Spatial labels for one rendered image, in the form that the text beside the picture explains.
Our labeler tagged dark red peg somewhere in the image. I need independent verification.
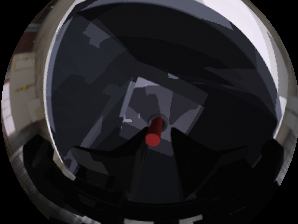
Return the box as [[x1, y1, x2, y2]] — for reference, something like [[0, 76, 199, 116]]
[[145, 117, 162, 147]]

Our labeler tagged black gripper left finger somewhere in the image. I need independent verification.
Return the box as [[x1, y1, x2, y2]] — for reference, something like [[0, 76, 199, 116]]
[[71, 127, 149, 200]]

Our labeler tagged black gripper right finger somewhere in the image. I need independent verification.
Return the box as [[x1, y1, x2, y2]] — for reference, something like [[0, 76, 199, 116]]
[[170, 127, 250, 200]]

